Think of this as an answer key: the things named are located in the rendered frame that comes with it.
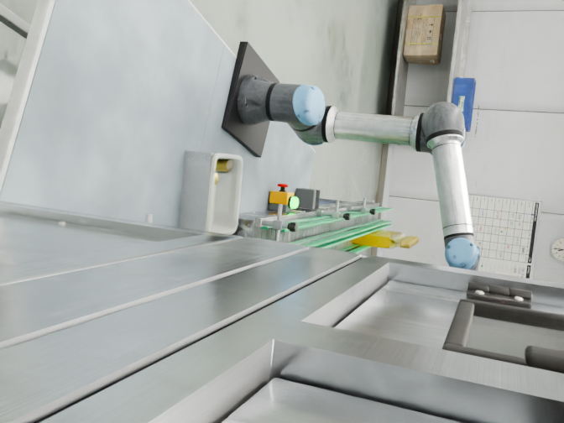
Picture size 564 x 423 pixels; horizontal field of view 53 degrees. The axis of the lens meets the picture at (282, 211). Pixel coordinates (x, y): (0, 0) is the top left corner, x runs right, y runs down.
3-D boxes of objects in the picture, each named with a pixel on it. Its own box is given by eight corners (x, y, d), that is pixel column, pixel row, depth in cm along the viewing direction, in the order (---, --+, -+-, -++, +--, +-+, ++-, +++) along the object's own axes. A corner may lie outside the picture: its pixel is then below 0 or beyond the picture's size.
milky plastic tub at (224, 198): (179, 233, 149) (208, 238, 146) (186, 149, 147) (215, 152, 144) (211, 229, 165) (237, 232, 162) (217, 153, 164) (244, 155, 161)
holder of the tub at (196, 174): (176, 253, 150) (202, 257, 147) (185, 150, 148) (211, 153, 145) (208, 247, 166) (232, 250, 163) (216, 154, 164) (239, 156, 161)
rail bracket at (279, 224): (250, 258, 163) (290, 265, 158) (256, 201, 161) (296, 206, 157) (254, 258, 165) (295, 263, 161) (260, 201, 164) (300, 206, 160)
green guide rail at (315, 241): (257, 253, 167) (282, 257, 164) (258, 250, 167) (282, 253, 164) (378, 221, 329) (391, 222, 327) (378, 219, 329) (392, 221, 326)
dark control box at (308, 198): (293, 206, 230) (312, 209, 227) (295, 187, 230) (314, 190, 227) (300, 206, 238) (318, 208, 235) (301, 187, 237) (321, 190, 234)
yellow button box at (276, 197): (267, 209, 205) (285, 211, 202) (268, 189, 204) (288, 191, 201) (274, 209, 211) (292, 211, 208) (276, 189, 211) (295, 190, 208)
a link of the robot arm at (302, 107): (275, 75, 167) (318, 77, 162) (289, 95, 179) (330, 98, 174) (265, 112, 165) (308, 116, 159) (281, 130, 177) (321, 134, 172)
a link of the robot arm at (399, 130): (289, 93, 178) (468, 106, 157) (304, 113, 191) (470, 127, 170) (280, 128, 175) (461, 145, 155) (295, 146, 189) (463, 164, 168)
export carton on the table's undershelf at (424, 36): (409, 2, 667) (443, 2, 653) (414, 17, 708) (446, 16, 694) (402, 54, 667) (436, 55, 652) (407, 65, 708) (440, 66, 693)
